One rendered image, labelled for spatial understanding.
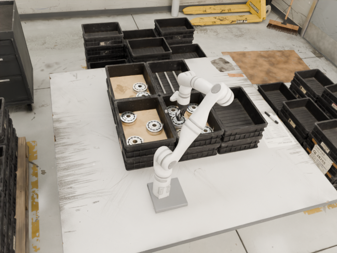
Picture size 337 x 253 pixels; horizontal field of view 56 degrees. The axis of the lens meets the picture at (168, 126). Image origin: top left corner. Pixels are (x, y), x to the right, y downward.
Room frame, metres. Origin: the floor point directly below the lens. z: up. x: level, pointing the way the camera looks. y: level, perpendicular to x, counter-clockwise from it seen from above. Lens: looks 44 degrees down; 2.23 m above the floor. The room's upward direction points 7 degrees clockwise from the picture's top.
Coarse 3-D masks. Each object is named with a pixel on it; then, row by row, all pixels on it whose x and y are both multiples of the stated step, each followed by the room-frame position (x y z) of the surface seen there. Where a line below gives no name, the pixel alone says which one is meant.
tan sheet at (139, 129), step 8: (144, 112) 1.54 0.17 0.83; (152, 112) 1.54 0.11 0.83; (136, 120) 1.45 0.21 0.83; (144, 120) 1.46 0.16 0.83; (128, 128) 1.38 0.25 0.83; (136, 128) 1.38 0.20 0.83; (144, 128) 1.39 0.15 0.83; (128, 136) 1.31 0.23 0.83; (144, 136) 1.32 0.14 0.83; (152, 136) 1.33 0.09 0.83; (160, 136) 1.34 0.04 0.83
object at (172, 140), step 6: (150, 96) 1.59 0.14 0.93; (156, 96) 1.59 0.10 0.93; (114, 102) 1.49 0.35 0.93; (162, 108) 1.48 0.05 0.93; (120, 120) 1.33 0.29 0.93; (168, 120) 1.38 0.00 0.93; (120, 126) 1.28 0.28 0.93; (174, 132) 1.29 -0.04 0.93; (174, 138) 1.24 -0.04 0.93; (126, 144) 1.15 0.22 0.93; (132, 144) 1.16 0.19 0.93; (138, 144) 1.16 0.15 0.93; (144, 144) 1.17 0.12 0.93; (150, 144) 1.18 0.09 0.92; (156, 144) 1.19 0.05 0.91
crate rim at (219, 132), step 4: (192, 92) 1.68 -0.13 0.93; (196, 92) 1.68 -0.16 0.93; (200, 92) 1.69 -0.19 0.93; (160, 96) 1.60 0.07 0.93; (164, 96) 1.61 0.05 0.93; (204, 96) 1.65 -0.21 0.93; (164, 104) 1.52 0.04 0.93; (164, 108) 1.49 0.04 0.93; (168, 112) 1.45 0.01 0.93; (212, 112) 1.50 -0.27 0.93; (168, 116) 1.41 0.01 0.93; (216, 116) 1.46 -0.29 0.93; (216, 120) 1.43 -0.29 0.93; (172, 124) 1.35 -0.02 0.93; (220, 124) 1.40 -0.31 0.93; (220, 128) 1.37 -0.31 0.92; (176, 132) 1.29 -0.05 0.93; (212, 132) 1.32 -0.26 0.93; (216, 132) 1.33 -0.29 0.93; (220, 132) 1.33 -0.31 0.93; (176, 136) 1.26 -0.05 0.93; (200, 136) 1.28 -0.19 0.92; (204, 136) 1.29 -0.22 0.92; (208, 136) 1.30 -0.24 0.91; (212, 136) 1.31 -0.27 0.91
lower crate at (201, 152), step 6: (186, 150) 1.26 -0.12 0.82; (192, 150) 1.27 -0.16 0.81; (198, 150) 1.29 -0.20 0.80; (204, 150) 1.32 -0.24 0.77; (210, 150) 1.33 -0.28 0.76; (216, 150) 1.34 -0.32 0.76; (186, 156) 1.27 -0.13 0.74; (192, 156) 1.29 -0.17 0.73; (198, 156) 1.30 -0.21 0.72; (204, 156) 1.32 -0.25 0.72; (210, 156) 1.32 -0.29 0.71
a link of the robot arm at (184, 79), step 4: (184, 72) 1.48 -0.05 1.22; (188, 72) 1.48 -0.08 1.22; (180, 76) 1.45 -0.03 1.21; (184, 76) 1.44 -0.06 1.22; (188, 76) 1.43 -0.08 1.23; (192, 76) 1.42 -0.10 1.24; (180, 80) 1.44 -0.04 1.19; (184, 80) 1.42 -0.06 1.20; (188, 80) 1.41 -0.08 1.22; (184, 84) 1.42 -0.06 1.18; (188, 84) 1.40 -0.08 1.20
